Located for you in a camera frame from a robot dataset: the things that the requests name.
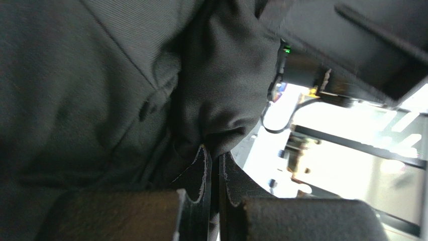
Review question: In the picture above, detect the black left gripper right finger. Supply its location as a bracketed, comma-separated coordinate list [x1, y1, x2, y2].
[219, 152, 275, 240]

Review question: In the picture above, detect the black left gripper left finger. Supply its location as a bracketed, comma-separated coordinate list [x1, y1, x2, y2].
[170, 145, 212, 240]

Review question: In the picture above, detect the black printed t-shirt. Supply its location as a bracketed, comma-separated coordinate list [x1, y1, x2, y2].
[1, 1, 279, 240]

